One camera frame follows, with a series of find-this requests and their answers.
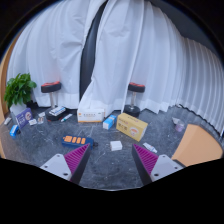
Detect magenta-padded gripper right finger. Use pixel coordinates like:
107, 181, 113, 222
130, 143, 183, 186

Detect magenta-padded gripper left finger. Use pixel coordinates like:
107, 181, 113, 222
39, 143, 92, 185

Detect white charger block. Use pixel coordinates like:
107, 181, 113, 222
109, 140, 123, 152

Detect small white tube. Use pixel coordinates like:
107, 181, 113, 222
142, 142, 158, 154

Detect blue power strip orange sockets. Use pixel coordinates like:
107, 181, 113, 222
61, 134, 95, 150

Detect small purple cup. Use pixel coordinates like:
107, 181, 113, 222
174, 121, 185, 133

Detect small white orange packet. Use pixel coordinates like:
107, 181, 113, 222
36, 112, 46, 125

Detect white tube teal cap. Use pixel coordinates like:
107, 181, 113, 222
60, 113, 74, 123

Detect yellow tea box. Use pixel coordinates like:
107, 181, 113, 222
115, 112, 149, 142

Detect flat white blue box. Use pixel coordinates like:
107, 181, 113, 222
48, 105, 67, 117

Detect purple box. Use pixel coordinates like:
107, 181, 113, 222
15, 107, 34, 130

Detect long white medicine box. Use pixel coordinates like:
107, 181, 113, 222
76, 108, 106, 124

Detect small blue white box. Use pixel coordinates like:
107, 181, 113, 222
102, 114, 118, 131

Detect black red bar stool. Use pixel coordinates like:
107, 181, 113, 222
40, 81, 71, 122
123, 82, 146, 118

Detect green potted plant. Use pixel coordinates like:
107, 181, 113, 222
3, 72, 38, 116

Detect white curtain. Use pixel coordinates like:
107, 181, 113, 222
6, 0, 108, 109
78, 0, 224, 134

